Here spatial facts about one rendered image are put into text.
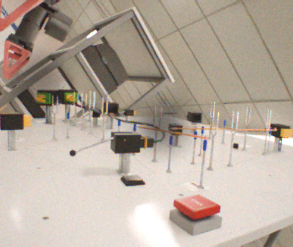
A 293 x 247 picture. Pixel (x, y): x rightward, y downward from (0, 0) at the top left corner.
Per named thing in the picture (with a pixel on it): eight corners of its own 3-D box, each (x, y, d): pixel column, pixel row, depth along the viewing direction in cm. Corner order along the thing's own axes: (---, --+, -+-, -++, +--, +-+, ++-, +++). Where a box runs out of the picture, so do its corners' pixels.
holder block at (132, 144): (110, 148, 64) (111, 131, 64) (134, 148, 66) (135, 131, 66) (114, 154, 60) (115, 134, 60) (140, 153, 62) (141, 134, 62)
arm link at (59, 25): (42, -7, 80) (45, -19, 73) (77, 12, 85) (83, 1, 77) (23, 28, 78) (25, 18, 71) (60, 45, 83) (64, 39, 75)
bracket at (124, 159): (116, 170, 65) (117, 148, 65) (125, 169, 66) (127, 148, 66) (121, 176, 61) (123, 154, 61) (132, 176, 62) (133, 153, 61)
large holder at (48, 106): (66, 120, 134) (67, 89, 133) (51, 126, 117) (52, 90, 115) (53, 119, 135) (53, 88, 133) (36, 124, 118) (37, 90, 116)
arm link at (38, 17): (30, 5, 77) (31, -2, 72) (52, 17, 80) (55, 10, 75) (19, 26, 76) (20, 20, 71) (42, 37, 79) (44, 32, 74)
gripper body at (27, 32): (29, 57, 80) (40, 35, 81) (31, 50, 71) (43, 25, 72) (8, 48, 77) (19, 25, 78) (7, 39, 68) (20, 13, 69)
